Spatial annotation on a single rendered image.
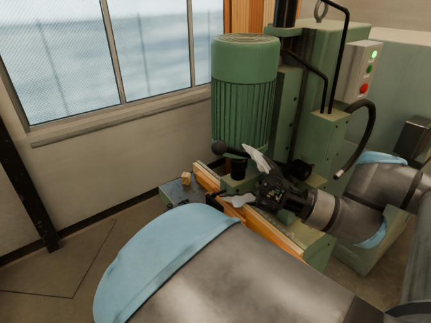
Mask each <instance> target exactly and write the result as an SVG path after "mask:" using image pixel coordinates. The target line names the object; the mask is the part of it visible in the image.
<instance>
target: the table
mask: <svg viewBox="0 0 431 323"><path fill-rule="evenodd" d="M190 178H191V181H190V183H189V185H184V184H182V179H181V178H178V179H175V180H174V181H171V182H168V183H166V184H164V185H161V186H159V187H158V189H159V194H160V198H161V199H162V200H163V201H164V202H165V203H166V204H169V203H171V204H173V205H175V204H178V203H180V202H181V201H182V200H186V199H190V200H191V201H192V202H193V203H202V204H205V193H206V192H208V190H207V189H206V188H205V187H203V186H202V185H201V184H200V183H199V182H198V181H197V180H196V175H195V173H191V174H190Z"/></svg>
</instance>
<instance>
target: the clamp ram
mask: <svg viewBox="0 0 431 323"><path fill-rule="evenodd" d="M205 199H206V204H207V205H209V206H211V207H213V208H215V209H217V210H219V211H221V212H222V213H224V207H223V206H222V205H221V204H220V203H219V202H218V201H216V200H215V199H214V198H212V197H211V195H210V194H206V195H205Z"/></svg>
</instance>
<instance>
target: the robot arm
mask: <svg viewBox="0 0 431 323"><path fill-rule="evenodd" d="M241 146H242V147H243V149H244V150H245V151H246V152H247V153H248V154H249V155H250V156H251V159H252V160H254V161H255V162H256V164H257V168H258V170H259V171H260V172H266V176H265V177H264V176H262V181H263V182H262V184H261V185H260V186H258V187H257V190H258V191H259V194H257V195H255V194H254V193H253V192H252V191H251V190H250V191H246V192H244V193H243V194H238V193H236V194H226V195H222V196H220V199H222V200H224V201H226V202H229V203H232V204H233V207H235V208H240V207H242V206H243V205H244V204H248V205H251V206H255V207H256V208H259V209H261V210H264V211H266V212H268V213H271V214H273V215H276V216H277V215H278V212H279V211H280V210H282V209H285V210H287V211H290V212H293V213H295V216H296V217H298V218H300V220H301V223H303V224H305V225H307V226H308V227H309V228H310V229H312V228H314V229H317V230H319V231H322V232H324V233H326V234H329V235H332V236H334V237H336V238H338V239H341V240H344V241H345V242H348V243H349V244H350V245H356V246H358V247H361V248H364V249H369V248H372V247H374V246H376V245H377V244H378V243H379V242H380V241H381V240H382V239H383V237H384V235H385V232H386V228H387V220H386V218H385V217H384V215H382V214H383V212H384V210H385V207H386V206H387V204H390V205H392V206H395V207H397V208H399V209H401V210H404V211H407V212H409V213H411V214H414V215H417V217H416V222H415V226H414V232H413V235H412V241H411V245H410V250H409V256H408V259H407V265H406V269H405V274H404V278H403V283H402V287H401V292H400V298H399V302H398V304H397V305H395V306H393V307H390V308H388V309H386V310H385V311H383V312H382V311H380V310H379V309H377V308H375V307H374V306H372V305H370V304H369V303H368V302H366V301H364V300H363V299H361V298H360V297H357V295H356V294H354V293H353V292H351V291H349V290H348V289H346V288H345V287H343V286H341V285H340V284H338V283H336V282H335V281H333V280H332V279H330V278H329V277H327V276H325V275H324V274H322V273H320V272H319V271H317V270H316V269H314V268H312V267H311V266H309V265H307V264H306V263H304V262H303V261H301V260H299V259H298V258H296V257H295V256H293V255H291V254H290V253H288V252H287V251H285V250H283V249H282V248H280V247H278V246H277V245H275V244H274V243H272V242H270V241H269V240H267V239H266V238H264V237H262V236H261V235H259V234H258V233H256V232H254V231H253V230H251V229H250V228H248V227H246V226H245V225H243V224H241V222H242V221H241V220H240V219H239V218H237V217H229V216H227V215H226V214H224V213H222V212H221V211H219V210H217V209H215V208H213V207H211V206H209V205H207V204H202V203H191V204H184V205H182V206H178V207H176V208H173V209H172V210H169V211H167V212H165V213H163V214H161V215H160V216H158V217H157V218H155V219H154V220H152V221H151V222H150V223H148V224H147V225H146V226H144V227H143V228H142V229H141V230H140V231H139V232H137V233H136V234H135V235H134V236H133V237H132V238H131V239H130V240H129V241H128V242H127V243H126V245H125V246H124V247H123V248H122V249H121V250H120V251H119V253H118V255H117V257H116V259H115V260H114V261H113V262H112V263H111V264H110V266H109V267H108V268H107V269H106V271H105V273H104V274H103V277H102V278H101V281H100V282H99V285H98V287H97V290H96V294H95V296H94V303H93V309H92V310H93V316H94V322H95V323H431V174H427V173H424V172H420V171H418V170H416V169H412V168H410V167H406V166H407V165H408V163H407V161H406V160H404V159H403V158H400V157H397V156H393V155H390V154H385V153H380V152H376V151H366V152H364V153H362V154H361V156H360V158H359V160H358V162H357V163H356V164H355V168H354V170H353V173H352V175H351V177H350V180H349V181H348V184H347V185H346V188H345V190H344V192H343V194H342V196H341V198H339V197H336V196H334V195H332V194H329V193H326V192H324V191H322V190H319V189H317V188H315V189H313V190H308V189H305V190H304V191H303V192H302V194H300V192H301V191H300V190H299V189H298V188H297V187H296V186H294V185H293V184H292V183H291V182H290V181H289V180H287V179H286V178H285V177H283V176H282V174H281V173H280V171H279V168H278V166H277V165H276V163H275V162H274V161H272V160H271V159H269V158H268V157H267V156H265V155H264V154H262V153H260V152H259V151H257V150H256V149H254V148H253V147H251V146H249V145H246V144H242V145H241ZM261 206H263V207H265V208H267V209H269V210H271V211H268V210H265V209H263V208H261Z"/></svg>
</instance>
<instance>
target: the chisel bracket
mask: <svg viewBox="0 0 431 323"><path fill-rule="evenodd" d="M262 176H263V173H261V172H260V171H259V170H257V169H256V168H254V167H252V166H251V165H248V166H247V168H246V175H245V178H244V179H243V180H240V181H237V180H234V179H232V178H231V177H230V174H227V175H225V176H223V177H221V178H220V191H222V190H225V189H226V191H227V192H225V193H223V194H222V195H226V194H236V193H238V194H243V193H244V192H246V191H250V190H251V191H252V192H256V191H257V188H256V186H255V183H256V182H258V181H262Z"/></svg>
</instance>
